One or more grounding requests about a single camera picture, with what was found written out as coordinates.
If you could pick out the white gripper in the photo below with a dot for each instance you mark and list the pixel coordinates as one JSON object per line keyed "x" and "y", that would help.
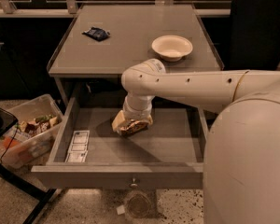
{"x": 134, "y": 113}

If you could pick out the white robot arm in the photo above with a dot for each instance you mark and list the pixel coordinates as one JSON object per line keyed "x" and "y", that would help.
{"x": 241, "y": 161}

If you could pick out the open grey top drawer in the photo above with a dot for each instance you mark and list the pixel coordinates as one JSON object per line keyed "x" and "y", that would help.
{"x": 167, "y": 155}

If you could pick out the round metal drawer knob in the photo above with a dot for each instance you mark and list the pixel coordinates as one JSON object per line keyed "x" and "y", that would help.
{"x": 134, "y": 183}

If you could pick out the white sachet packets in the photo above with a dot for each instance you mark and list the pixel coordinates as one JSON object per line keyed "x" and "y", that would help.
{"x": 78, "y": 148}

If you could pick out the white bowl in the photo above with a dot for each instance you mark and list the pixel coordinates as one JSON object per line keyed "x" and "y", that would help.
{"x": 172, "y": 48}

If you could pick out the grey cabinet with shelf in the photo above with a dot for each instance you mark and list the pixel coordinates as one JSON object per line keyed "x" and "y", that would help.
{"x": 132, "y": 30}

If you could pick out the round glass jar on floor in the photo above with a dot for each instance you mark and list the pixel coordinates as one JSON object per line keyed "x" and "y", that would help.
{"x": 138, "y": 204}

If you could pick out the blue snack packet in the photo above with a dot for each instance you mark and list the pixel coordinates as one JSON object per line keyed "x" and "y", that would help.
{"x": 97, "y": 34}

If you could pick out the snack items in bin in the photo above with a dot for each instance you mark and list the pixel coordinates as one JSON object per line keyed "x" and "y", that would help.
{"x": 38, "y": 125}

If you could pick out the clear plastic storage bin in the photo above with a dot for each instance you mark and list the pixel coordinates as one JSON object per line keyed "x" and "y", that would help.
{"x": 39, "y": 106}

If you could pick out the black office chair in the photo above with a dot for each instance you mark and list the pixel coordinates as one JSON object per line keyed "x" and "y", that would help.
{"x": 255, "y": 35}

